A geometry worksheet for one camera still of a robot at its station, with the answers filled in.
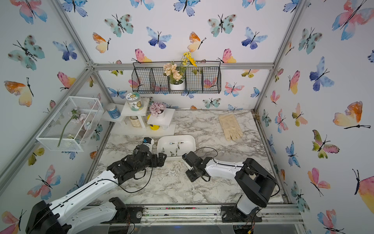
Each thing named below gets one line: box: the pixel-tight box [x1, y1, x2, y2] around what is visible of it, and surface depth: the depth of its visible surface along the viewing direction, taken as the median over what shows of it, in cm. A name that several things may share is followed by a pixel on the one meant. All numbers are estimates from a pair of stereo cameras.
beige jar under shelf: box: [129, 115, 142, 128], surface depth 106 cm
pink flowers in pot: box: [149, 101, 167, 119], surface depth 89 cm
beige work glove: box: [218, 113, 244, 141], surface depth 112 cm
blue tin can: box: [106, 102, 122, 119], surface depth 93 cm
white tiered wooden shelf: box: [101, 97, 177, 137], surface depth 106 cm
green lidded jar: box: [125, 91, 144, 112], surface depth 87 cm
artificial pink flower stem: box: [57, 107, 88, 148], surface depth 76 cm
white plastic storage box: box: [157, 135, 197, 161], surface depth 102 cm
